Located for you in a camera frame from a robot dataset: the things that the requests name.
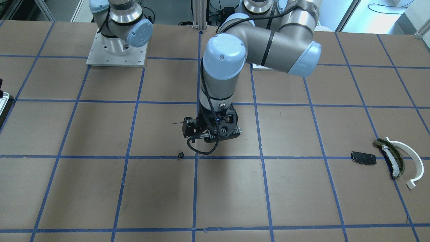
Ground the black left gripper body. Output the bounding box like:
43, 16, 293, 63
195, 104, 242, 143

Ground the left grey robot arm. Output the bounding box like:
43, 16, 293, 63
182, 0, 322, 143

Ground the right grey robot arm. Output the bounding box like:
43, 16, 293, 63
89, 0, 153, 56

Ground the dark curved pad part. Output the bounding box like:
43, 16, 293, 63
374, 138, 404, 178

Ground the white curved plastic part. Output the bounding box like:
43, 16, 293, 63
386, 137, 425, 189

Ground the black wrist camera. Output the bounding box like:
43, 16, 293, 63
182, 117, 199, 138

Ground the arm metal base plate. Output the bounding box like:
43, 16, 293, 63
252, 63, 277, 71
86, 33, 148, 68

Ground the aluminium frame post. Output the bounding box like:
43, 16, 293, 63
191, 0, 208, 32

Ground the black flat bracket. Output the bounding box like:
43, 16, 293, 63
351, 151, 377, 165

